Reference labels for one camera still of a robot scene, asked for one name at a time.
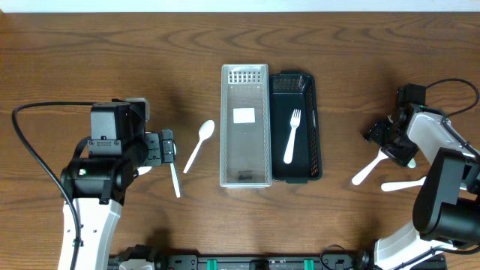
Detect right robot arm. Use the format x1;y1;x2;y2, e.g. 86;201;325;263
352;84;479;269

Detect white plastic spoon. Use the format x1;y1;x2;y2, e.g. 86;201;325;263
351;149;389;185

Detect dark green mesh basket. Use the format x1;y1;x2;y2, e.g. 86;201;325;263
269;70;323;184

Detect white utensil under right arm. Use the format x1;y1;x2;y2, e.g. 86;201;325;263
380;176;426;192

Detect white spoon under left arm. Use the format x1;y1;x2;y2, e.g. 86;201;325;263
137;166;152;176

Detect white spoon near left gripper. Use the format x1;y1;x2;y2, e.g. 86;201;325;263
183;120;215;174

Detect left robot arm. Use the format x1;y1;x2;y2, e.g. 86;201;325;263
58;97;176;269

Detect clear plastic mesh basket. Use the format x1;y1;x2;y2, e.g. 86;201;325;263
220;64;272;189

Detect white plastic fork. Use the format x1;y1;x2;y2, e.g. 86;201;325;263
283;109;302;164

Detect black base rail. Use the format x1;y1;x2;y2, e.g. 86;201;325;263
106;244;376;270

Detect white label in basket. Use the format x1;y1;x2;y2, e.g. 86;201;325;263
232;108;255;124

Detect mint green plastic fork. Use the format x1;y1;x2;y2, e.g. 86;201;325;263
407;158;416;169

